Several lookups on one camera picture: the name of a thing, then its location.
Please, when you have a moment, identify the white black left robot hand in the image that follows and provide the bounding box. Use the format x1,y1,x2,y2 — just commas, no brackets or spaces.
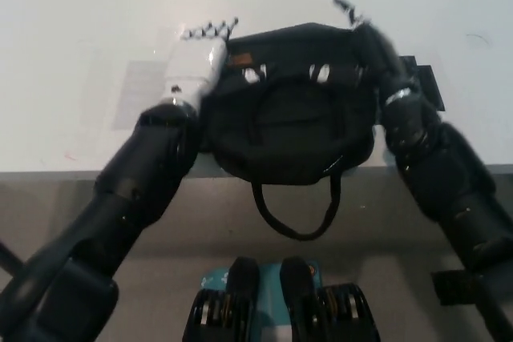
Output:
159,16,269,110

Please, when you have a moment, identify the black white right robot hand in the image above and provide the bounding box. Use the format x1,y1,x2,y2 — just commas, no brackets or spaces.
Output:
307,0,418,107

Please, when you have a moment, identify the black soft travel bag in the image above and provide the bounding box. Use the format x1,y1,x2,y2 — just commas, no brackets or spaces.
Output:
199,22,402,239

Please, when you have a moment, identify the black teal robot torso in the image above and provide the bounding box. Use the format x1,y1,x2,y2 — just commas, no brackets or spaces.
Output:
181,255,380,342

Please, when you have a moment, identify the black tape patch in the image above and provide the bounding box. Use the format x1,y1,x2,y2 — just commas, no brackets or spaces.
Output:
399,54,446,111

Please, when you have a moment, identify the clear tape patch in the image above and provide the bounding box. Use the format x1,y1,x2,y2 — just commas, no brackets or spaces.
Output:
113,60,170,131

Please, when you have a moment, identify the black table leg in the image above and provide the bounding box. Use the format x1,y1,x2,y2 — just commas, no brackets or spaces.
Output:
475,273,513,342
0,240,26,277

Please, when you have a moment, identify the black floor bracket plate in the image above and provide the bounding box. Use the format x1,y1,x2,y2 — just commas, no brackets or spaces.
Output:
430,268,483,308

